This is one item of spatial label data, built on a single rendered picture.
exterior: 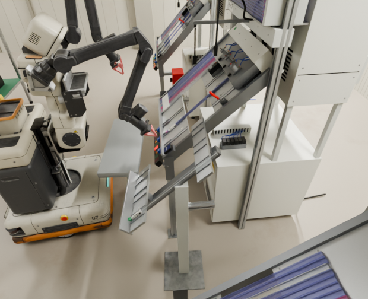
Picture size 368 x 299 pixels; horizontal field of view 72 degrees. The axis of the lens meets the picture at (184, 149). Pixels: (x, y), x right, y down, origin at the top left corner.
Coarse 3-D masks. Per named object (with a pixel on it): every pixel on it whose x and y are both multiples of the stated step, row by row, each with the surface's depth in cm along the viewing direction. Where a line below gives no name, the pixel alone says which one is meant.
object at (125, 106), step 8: (136, 56) 125; (144, 56) 119; (136, 64) 124; (144, 64) 124; (136, 72) 126; (136, 80) 129; (128, 88) 131; (136, 88) 132; (128, 96) 134; (120, 104) 139; (128, 104) 137; (120, 112) 138; (128, 112) 140
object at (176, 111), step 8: (176, 104) 168; (168, 112) 171; (176, 112) 161; (184, 112) 154; (168, 120) 164; (176, 120) 156; (184, 120) 148; (168, 128) 158; (176, 128) 150; (184, 128) 143; (168, 136) 152; (176, 136) 145; (184, 136) 138; (168, 144) 146
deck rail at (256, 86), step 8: (264, 72) 115; (256, 80) 116; (264, 80) 117; (248, 88) 119; (256, 88) 119; (240, 96) 121; (248, 96) 121; (224, 104) 124; (232, 104) 123; (240, 104) 124; (216, 112) 126; (224, 112) 126; (232, 112) 126; (208, 120) 128; (216, 120) 128; (208, 128) 131; (176, 144) 138; (184, 144) 136; (192, 144) 136; (176, 152) 139
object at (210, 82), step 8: (224, 40) 167; (232, 40) 159; (216, 56) 163; (208, 72) 159; (224, 72) 144; (208, 80) 153; (216, 80) 146; (208, 88) 148; (224, 88) 135; (232, 88) 129; (240, 88) 124; (224, 96) 131; (232, 96) 126; (216, 104) 132
